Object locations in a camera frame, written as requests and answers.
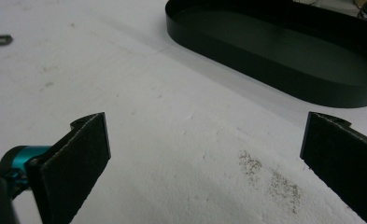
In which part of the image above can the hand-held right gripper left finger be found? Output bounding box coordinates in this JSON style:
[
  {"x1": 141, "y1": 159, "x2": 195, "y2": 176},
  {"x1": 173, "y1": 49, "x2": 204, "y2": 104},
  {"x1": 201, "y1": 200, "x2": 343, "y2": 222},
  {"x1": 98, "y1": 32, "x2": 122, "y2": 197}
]
[{"x1": 26, "y1": 111, "x2": 112, "y2": 224}]

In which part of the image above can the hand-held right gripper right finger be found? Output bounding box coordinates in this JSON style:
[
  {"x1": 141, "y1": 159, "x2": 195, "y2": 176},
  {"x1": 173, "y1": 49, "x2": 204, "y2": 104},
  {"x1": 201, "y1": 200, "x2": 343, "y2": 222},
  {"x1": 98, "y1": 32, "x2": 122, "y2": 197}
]
[{"x1": 299, "y1": 111, "x2": 367, "y2": 224}]

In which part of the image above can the black oval tray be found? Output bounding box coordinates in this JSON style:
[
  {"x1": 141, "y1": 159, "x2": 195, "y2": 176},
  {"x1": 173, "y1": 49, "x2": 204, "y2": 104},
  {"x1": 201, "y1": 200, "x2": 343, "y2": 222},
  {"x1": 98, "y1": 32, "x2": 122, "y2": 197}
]
[{"x1": 165, "y1": 0, "x2": 367, "y2": 109}]

